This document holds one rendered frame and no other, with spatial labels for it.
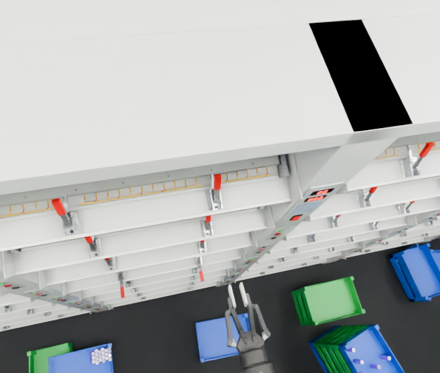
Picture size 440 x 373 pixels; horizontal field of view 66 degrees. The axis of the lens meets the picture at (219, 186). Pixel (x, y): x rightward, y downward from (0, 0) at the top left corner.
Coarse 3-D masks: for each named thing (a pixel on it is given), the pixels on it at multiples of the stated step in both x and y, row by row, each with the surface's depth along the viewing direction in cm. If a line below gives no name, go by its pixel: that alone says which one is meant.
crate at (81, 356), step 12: (96, 348) 184; (48, 360) 170; (60, 360) 174; (72, 360) 176; (84, 360) 179; (96, 360) 181; (60, 372) 172; (72, 372) 174; (84, 372) 177; (96, 372) 179; (108, 372) 181
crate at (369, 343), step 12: (360, 336) 165; (372, 336) 166; (348, 348) 155; (360, 348) 163; (372, 348) 164; (384, 348) 163; (348, 360) 158; (372, 360) 161; (384, 360) 162; (396, 360) 158; (372, 372) 159; (384, 372) 160; (396, 372) 161
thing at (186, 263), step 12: (228, 252) 123; (240, 252) 123; (156, 264) 119; (168, 264) 119; (180, 264) 120; (192, 264) 121; (204, 264) 122; (96, 276) 115; (108, 276) 116; (132, 276) 117; (144, 276) 118; (72, 288) 113; (84, 288) 114
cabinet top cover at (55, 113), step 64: (0, 64) 43; (64, 64) 44; (128, 64) 46; (192, 64) 47; (256, 64) 48; (320, 64) 50; (0, 128) 40; (64, 128) 41; (128, 128) 42; (192, 128) 43; (256, 128) 44; (320, 128) 45; (384, 128) 46; (0, 192) 40
